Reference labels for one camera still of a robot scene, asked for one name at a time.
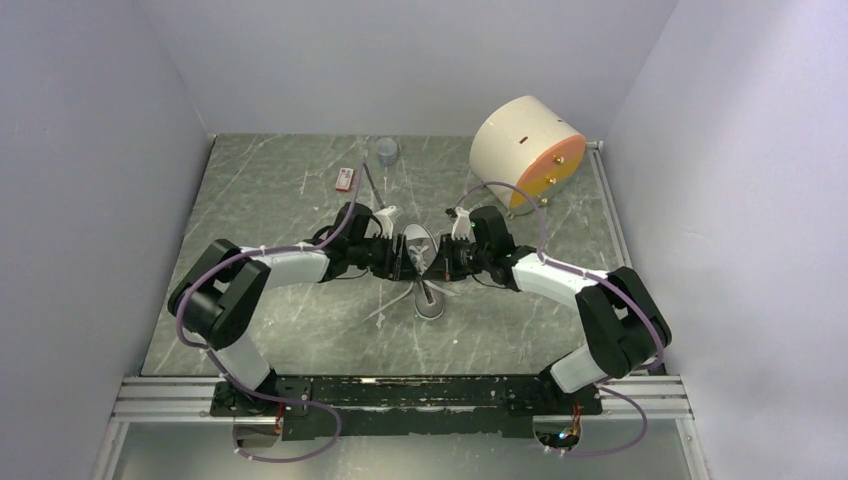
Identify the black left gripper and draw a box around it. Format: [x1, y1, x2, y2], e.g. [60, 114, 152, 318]
[347, 230, 420, 282]

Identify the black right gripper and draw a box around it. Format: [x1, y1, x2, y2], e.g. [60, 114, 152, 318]
[423, 233, 492, 282]

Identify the grey canvas sneaker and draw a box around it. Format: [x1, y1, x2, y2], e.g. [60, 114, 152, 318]
[402, 223, 445, 320]

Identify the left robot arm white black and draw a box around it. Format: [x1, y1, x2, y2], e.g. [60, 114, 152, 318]
[167, 202, 401, 416]

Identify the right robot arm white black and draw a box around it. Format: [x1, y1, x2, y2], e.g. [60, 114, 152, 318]
[424, 207, 672, 414]

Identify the small red white box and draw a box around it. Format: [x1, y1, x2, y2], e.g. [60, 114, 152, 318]
[335, 168, 355, 192]

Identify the small clear plastic cup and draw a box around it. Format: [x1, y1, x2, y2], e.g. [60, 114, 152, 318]
[375, 137, 400, 167]

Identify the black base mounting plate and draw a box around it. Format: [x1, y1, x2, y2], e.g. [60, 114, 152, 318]
[209, 374, 602, 440]

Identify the cream cylinder orange lid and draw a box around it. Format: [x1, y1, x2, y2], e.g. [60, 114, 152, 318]
[469, 95, 587, 215]

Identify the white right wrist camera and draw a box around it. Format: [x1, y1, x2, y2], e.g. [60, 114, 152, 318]
[445, 206, 473, 241]

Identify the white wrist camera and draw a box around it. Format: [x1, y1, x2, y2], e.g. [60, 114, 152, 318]
[374, 205, 403, 238]
[445, 206, 473, 241]

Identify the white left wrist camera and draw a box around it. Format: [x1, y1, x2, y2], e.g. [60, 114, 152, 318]
[374, 205, 403, 238]

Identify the aluminium frame rail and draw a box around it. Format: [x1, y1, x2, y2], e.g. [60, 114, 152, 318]
[89, 140, 713, 480]

